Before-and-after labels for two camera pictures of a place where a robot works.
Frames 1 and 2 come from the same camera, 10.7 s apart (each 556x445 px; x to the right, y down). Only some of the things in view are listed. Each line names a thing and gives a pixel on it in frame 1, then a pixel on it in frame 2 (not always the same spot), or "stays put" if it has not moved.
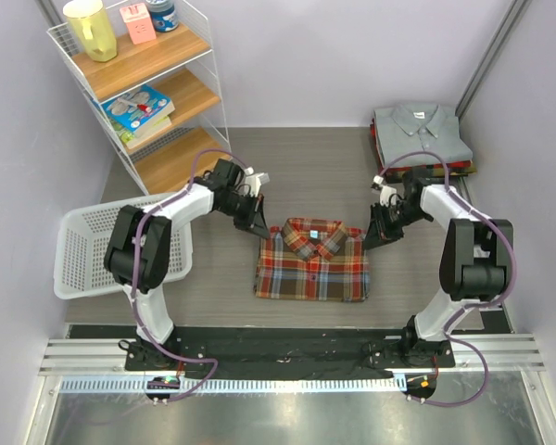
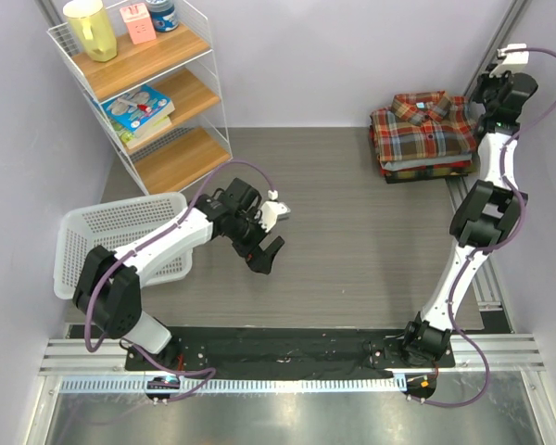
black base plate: [256, 351] stays put
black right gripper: [380, 232] to [483, 81]
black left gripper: [254, 222] to [259, 260]
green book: [132, 139] stays put
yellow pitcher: [92, 23] stays put
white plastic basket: [81, 239] stays put
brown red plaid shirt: [313, 260] to [423, 125]
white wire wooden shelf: [158, 102] stays put
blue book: [139, 108] stays put
